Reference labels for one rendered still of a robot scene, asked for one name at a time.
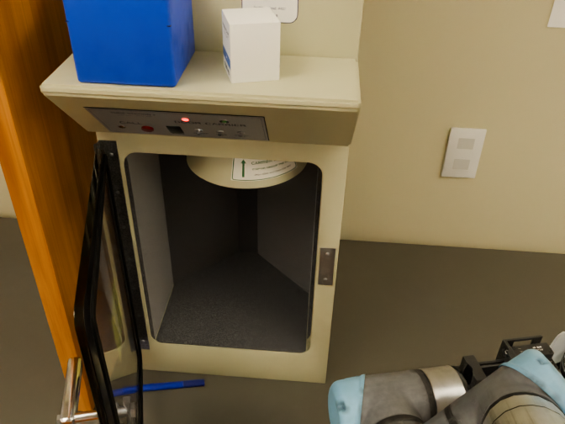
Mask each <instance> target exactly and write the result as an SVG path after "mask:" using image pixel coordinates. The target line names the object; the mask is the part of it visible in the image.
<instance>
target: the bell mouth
mask: <svg viewBox="0 0 565 424"><path fill-rule="evenodd" d="M187 164H188V166H189V167H190V169H191V170H192V171H193V172H194V173H195V174H196V175H197V176H199V177H200V178H202V179H204V180H206V181H208V182H210V183H214V184H217V185H219V186H224V187H227V188H265V187H270V186H273V185H277V184H279V183H284V182H286V181H287V180H289V179H291V178H294V177H295V176H297V175H298V174H299V173H300V172H302V171H303V169H304V168H305V166H306V164H307V162H286V161H272V160H257V159H242V158H228V157H213V156H187Z"/></svg>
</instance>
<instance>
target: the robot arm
mask: <svg viewBox="0 0 565 424"><path fill-rule="evenodd" d="M541 339H542V335H537V336H530V337H517V338H510V339H503V341H502V342H501V345H500V348H499V351H498V354H497V357H496V359H495V360H490V361H483V362H478V361H477V359H476V358H475V356H474V355H468V356H463V357H462V361H461V365H456V366H449V365H445V366H438V367H432V368H419V369H411V370H405V371H397V372H390V373H383V374H369V375H365V374H362V375H360V376H355V377H350V378H345V379H340V380H337V381H335V382H334V383H333V384H332V385H331V387H330V390H329V394H328V409H329V417H330V424H565V378H564V377H563V376H562V375H561V374H560V373H559V372H558V371H557V370H558V369H560V362H561V359H562V356H563V354H564V353H565V331H563V332H561V333H560V334H558V335H557V336H556V338H555V339H554V341H553V342H552V344H551V345H550V346H549V345H548V344H547V343H546V342H543V343H541ZM528 340H531V344H529V345H522V346H515V347H514V346H513V343H514V342H521V341H528ZM512 346H513V347H512Z"/></svg>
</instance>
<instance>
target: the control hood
mask: <svg viewBox="0 0 565 424"><path fill-rule="evenodd" d="M40 91H41V92H42V93H43V94H44V95H45V96H46V97H47V98H48V99H49V100H50V101H51V102H52V103H54V104H55V105H56V106H57V107H59V108H60V109H61V110H63V111H64V112H65V113H66V114H68V115H69V116H70V117H71V118H73V119H74V120H75V121H76V122H77V123H78V124H79V125H81V126H82V127H83V128H84V129H85V130H87V131H91V132H107V133H121V134H137V135H153V134H138V133H123V132H110V131H109V130H108V129H107V128H105V127H104V126H103V125H102V124H101V123H100V122H99V121H98V120H97V119H95V118H94V117H93V116H92V115H91V114H90V113H89V112H88V111H87V110H85V109H84V108H83V107H94V108H109V109H139V110H155V111H170V112H186V113H201V114H232V115H247V116H262V117H265V121H266V126H267V133H268V137H269V140H254V141H269V142H284V143H299V144H314V145H329V146H348V145H350V144H351V141H352V137H353V134H354V131H355V128H356V122H357V119H358V115H359V113H360V109H361V93H360V82H359V71H358V61H356V59H346V58H329V57H312V56H280V72H279V80H276V81H264V82H242V83H231V82H230V79H229V77H228V74H227V72H226V70H225V68H224V52H210V51H195V52H194V54H193V56H192V58H191V60H190V62H189V63H188V64H187V67H186V69H185V71H184V72H183V74H182V76H181V78H180V79H179V81H178V83H177V85H176V86H175V87H154V86H138V85H122V84H106V83H90V82H79V81H78V79H77V71H76V67H75V62H74V58H73V53H72V54H71V55H70V56H69V57H68V58H67V59H66V60H65V61H64V62H63V63H62V64H61V65H60V66H59V67H58V68H57V69H56V70H55V71H54V72H53V73H52V74H51V75H50V76H49V77H48V78H47V79H45V80H44V81H43V82H42V84H41V85H40ZM165 136H181V137H195V138H210V139H225V140H242V139H227V138H212V137H197V136H182V135H165Z"/></svg>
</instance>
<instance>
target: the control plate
mask: <svg viewBox="0 0 565 424"><path fill-rule="evenodd" d="M83 108H84V109H85V110H87V111H88V112H89V113H90V114H91V115H92V116H93V117H94V118H95V119H97V120H98V121H99V122H100V123H101V124H102V125H103V126H104V127H105V128H107V129H108V130H109V131H110V132H123V133H138V134H153V135H182V136H197V137H212V138H227V139H242V140H269V137H268V133H267V126H266V121H265V117H262V116H247V115H232V114H201V113H186V112H170V111H155V110H139V109H109V108H94V107H83ZM181 118H188V119H190V121H183V120H181ZM222 119H224V120H228V121H229V123H227V124H223V123H220V122H219V121H220V120H222ZM118 125H124V126H126V127H127V128H125V129H121V128H119V127H118ZM142 126H150V127H152V128H154V131H152V132H146V131H143V130H142V129H141V127H142ZM167 126H180V127H181V129H182V131H183V132H184V134H175V133H171V132H170V131H169V129H168V128H167ZM197 129H200V130H203V132H201V135H197V131H195V130H197ZM216 130H222V131H223V132H224V133H222V135H218V133H217V132H216ZM238 131H242V132H245V134H244V135H242V137H239V134H237V132H238Z"/></svg>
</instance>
